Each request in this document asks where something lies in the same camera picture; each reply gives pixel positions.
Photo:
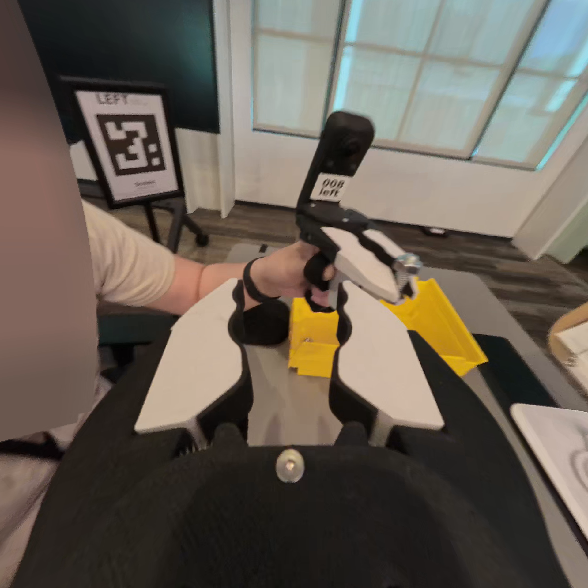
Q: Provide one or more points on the black wristband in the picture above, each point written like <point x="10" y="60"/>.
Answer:
<point x="246" y="280"/>

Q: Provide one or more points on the person's torso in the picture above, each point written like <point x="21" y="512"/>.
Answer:
<point x="128" y="266"/>

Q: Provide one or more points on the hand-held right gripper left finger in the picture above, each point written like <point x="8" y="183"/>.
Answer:
<point x="197" y="367"/>

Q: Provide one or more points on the white board stand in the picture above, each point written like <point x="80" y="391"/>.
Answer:
<point x="542" y="441"/>

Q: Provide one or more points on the black easel stand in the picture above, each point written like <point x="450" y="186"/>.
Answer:
<point x="177" y="225"/>

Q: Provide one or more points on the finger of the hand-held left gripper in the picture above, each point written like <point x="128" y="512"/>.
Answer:
<point x="363" y="271"/>
<point x="383" y="243"/>

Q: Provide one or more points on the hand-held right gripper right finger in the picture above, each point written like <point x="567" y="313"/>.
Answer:
<point x="386" y="367"/>

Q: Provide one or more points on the person's left hand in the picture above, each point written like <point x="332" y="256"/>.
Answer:
<point x="285" y="271"/>

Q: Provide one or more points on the black framed marker sign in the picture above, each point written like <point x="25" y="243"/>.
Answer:
<point x="138" y="183"/>

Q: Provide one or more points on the black desk chair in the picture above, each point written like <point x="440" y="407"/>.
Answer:
<point x="133" y="330"/>

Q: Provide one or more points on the yellow plastic bin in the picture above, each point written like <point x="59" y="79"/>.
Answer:
<point x="436" y="330"/>

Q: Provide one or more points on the white framed window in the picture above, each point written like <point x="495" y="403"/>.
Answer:
<point x="298" y="69"/>

